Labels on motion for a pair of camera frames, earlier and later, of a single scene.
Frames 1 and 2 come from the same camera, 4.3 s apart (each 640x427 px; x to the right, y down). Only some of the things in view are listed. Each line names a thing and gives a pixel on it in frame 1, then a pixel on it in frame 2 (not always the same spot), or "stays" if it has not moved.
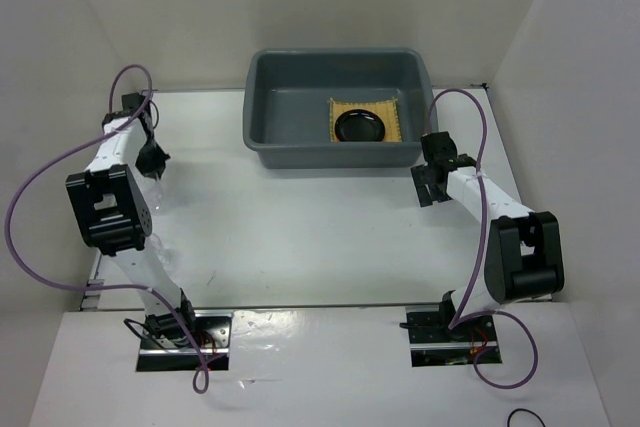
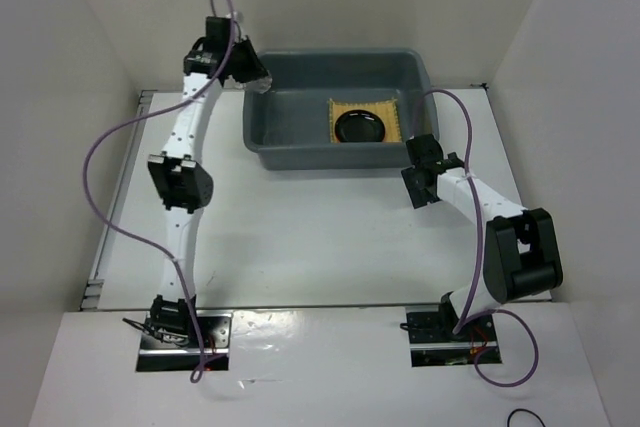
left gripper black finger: [158, 157] to [257, 70]
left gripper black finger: [148, 160] to [242, 76]
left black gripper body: [149, 140] to [240, 54]
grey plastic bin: [338, 107] stays
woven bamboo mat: [386, 109] stays
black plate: [358, 125] stays
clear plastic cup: [154, 193] to [260, 85]
